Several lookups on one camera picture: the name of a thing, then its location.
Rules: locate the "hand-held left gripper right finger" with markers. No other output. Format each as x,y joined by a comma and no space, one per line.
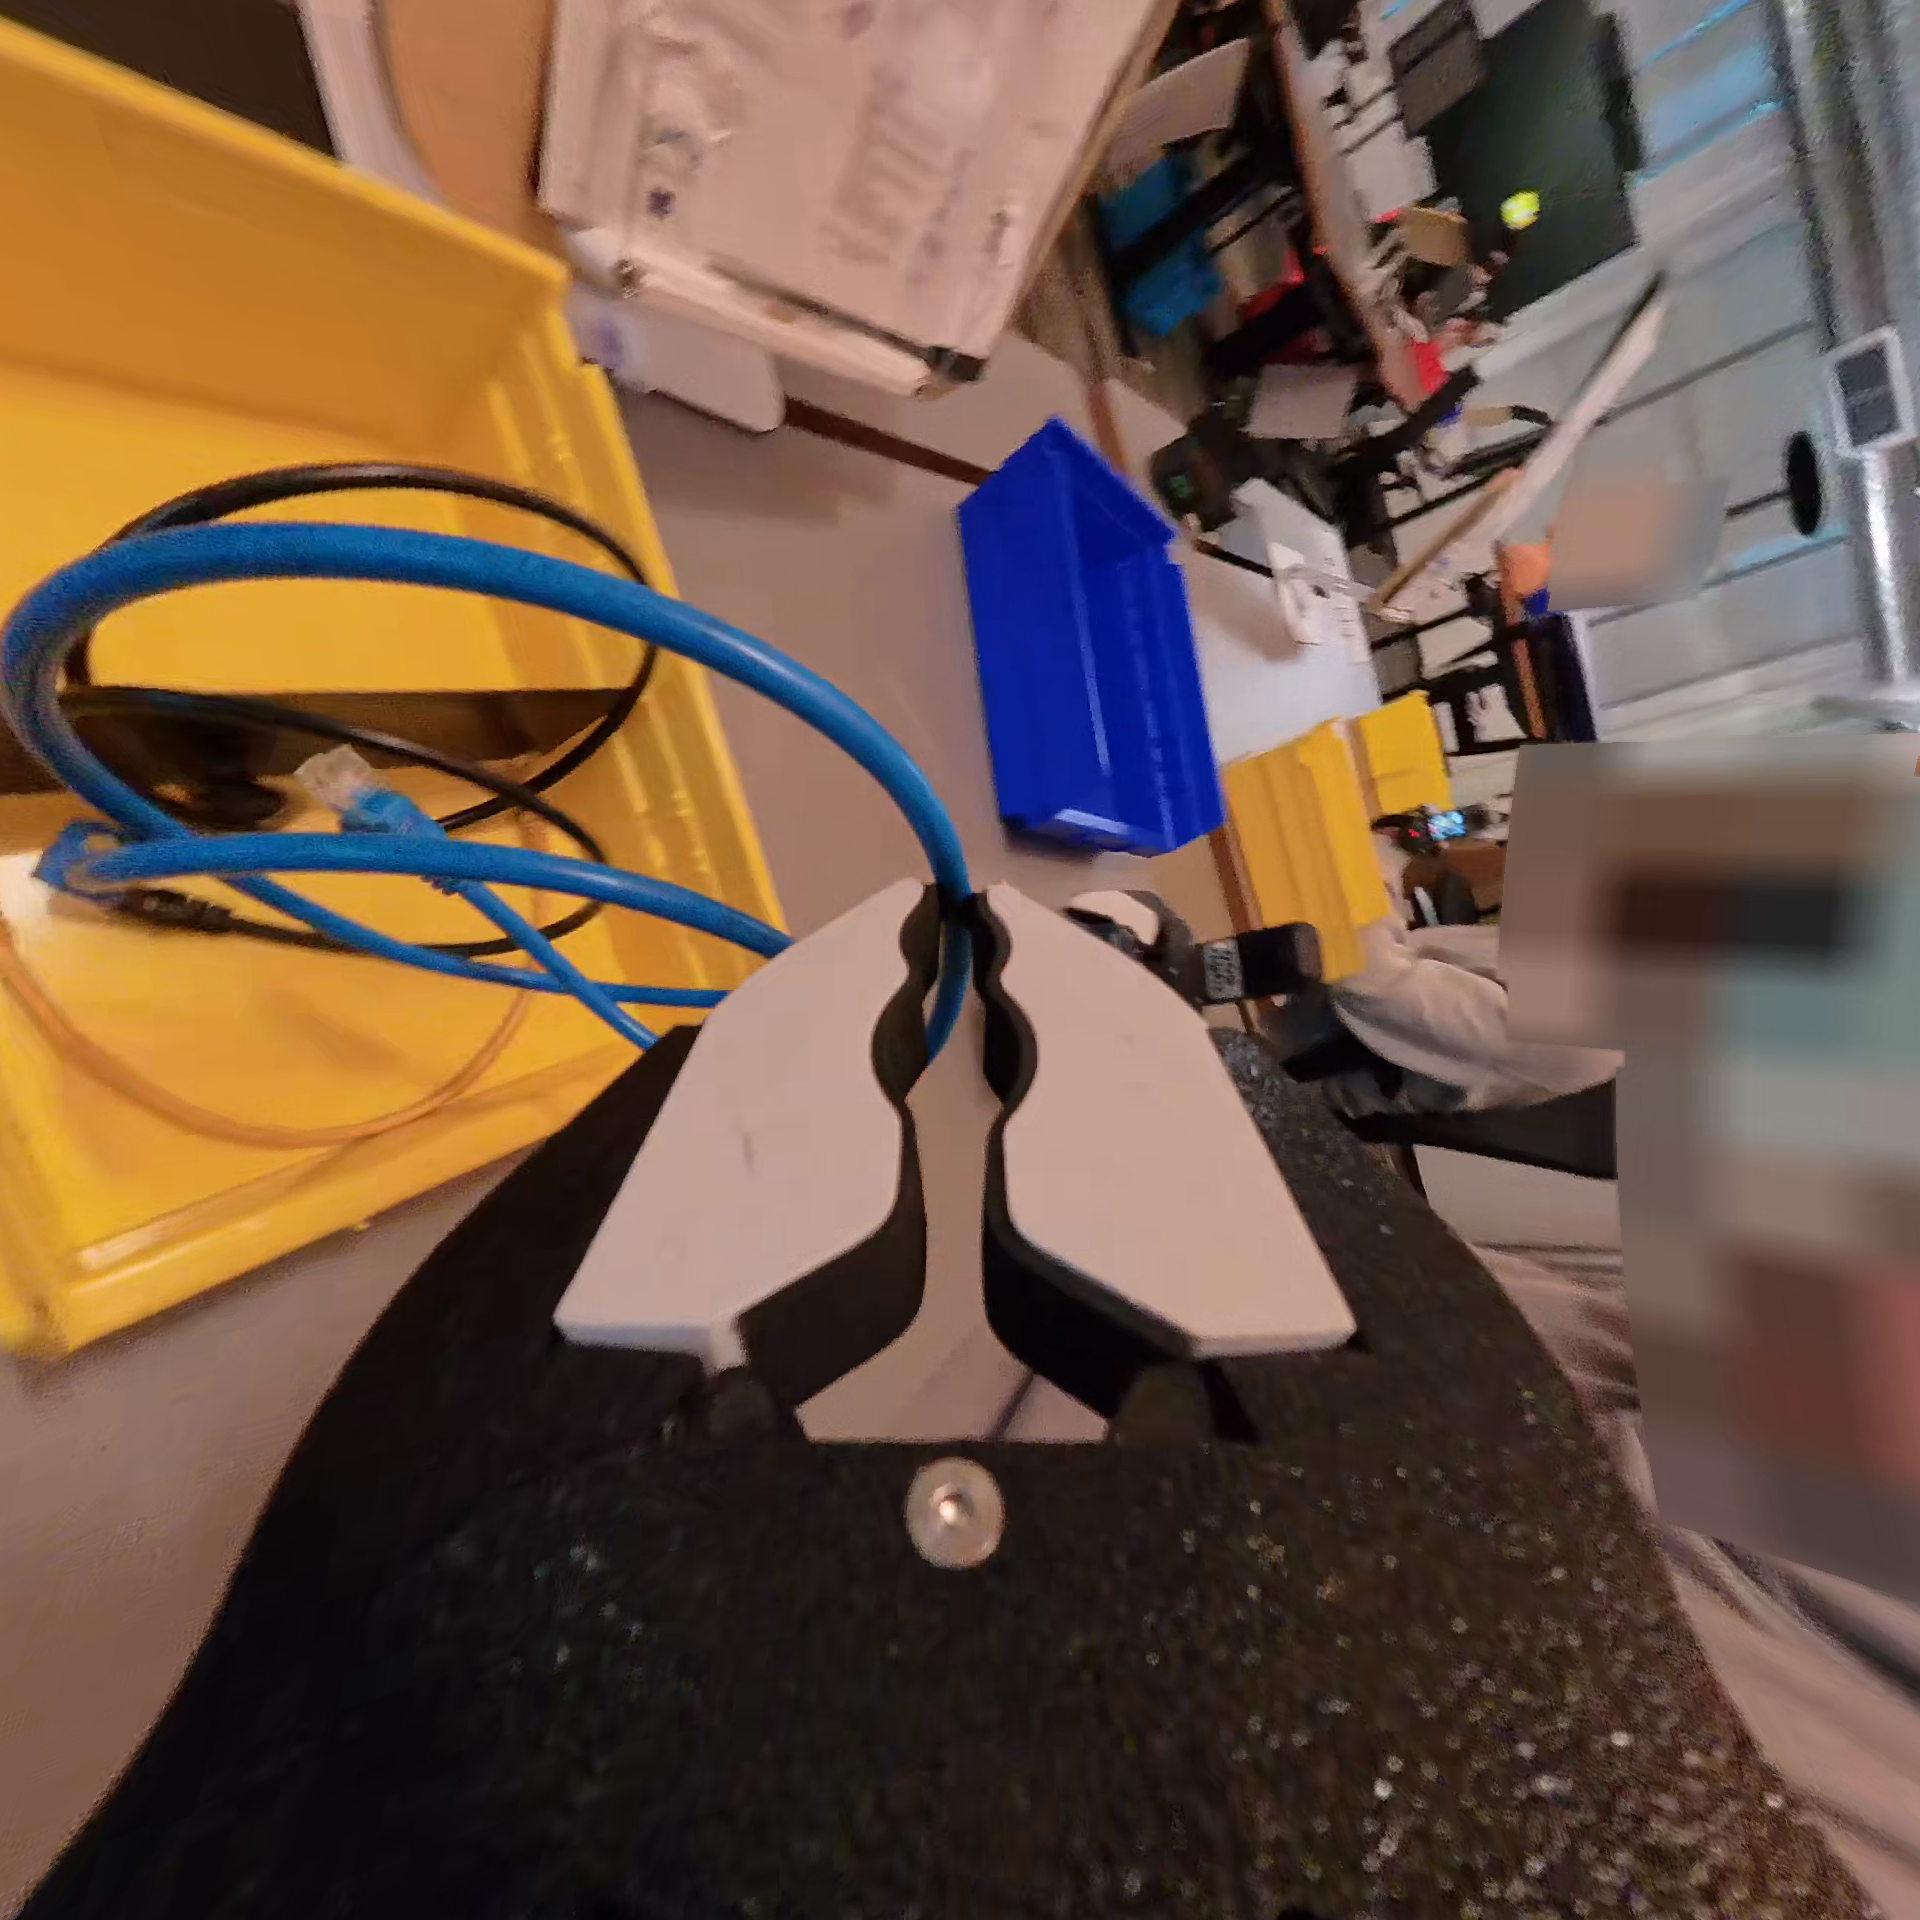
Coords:
1152,1170

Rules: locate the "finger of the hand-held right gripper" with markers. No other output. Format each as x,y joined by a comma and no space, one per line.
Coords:
1117,911

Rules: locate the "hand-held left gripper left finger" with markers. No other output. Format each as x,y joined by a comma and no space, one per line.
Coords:
766,1140

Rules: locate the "large yellow plastic bin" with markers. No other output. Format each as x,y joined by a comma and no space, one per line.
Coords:
301,331

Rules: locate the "person's right forearm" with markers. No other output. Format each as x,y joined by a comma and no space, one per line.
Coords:
1442,1003

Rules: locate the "grey desk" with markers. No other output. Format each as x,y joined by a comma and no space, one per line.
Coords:
840,630

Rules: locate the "small yellow plastic bin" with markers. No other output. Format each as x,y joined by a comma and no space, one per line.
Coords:
1297,839

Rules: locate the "blue plastic bin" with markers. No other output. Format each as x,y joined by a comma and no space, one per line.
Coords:
1077,643

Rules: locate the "clear plastic tube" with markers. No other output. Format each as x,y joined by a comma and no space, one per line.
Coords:
225,1117

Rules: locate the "flat black device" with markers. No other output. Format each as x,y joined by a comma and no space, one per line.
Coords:
377,721

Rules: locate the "board with paper sheets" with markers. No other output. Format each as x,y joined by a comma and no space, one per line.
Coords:
840,136

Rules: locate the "white flat base plate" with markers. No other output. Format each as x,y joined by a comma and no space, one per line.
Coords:
691,355

